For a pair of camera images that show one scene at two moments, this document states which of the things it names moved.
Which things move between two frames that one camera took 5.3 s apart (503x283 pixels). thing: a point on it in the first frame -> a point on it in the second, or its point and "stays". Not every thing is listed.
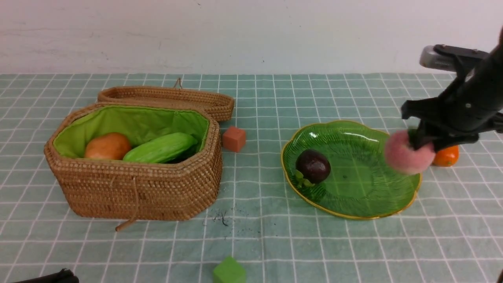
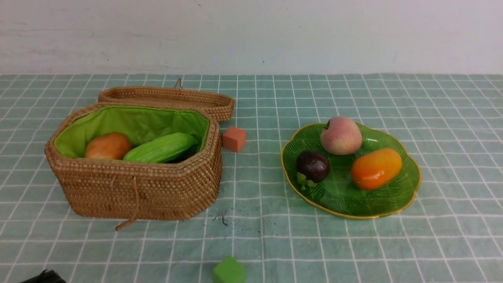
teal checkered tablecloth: [451, 232] stays
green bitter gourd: [163, 149] stays
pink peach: [403, 157] -> [341, 136]
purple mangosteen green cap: [312, 167] stays
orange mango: [447, 157] -> [373, 169]
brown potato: [112, 146] stays
